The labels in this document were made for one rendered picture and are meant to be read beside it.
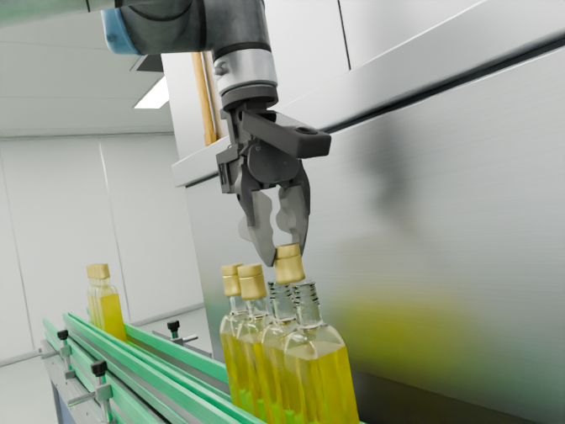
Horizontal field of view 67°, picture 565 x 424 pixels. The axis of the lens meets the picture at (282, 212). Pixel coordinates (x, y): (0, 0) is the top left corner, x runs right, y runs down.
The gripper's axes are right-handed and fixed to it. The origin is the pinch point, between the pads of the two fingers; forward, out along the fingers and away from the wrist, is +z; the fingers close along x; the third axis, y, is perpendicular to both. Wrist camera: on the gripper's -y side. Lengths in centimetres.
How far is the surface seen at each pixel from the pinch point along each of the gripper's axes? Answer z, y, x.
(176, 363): 26, 58, -3
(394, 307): 9.5, -4.7, -11.8
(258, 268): 2.0, 7.0, 0.2
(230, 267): 1.7, 13.0, 1.2
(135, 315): 102, 582, -123
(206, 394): 21.3, 22.0, 4.7
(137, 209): -46, 582, -151
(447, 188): -4.3, -15.0, -12.0
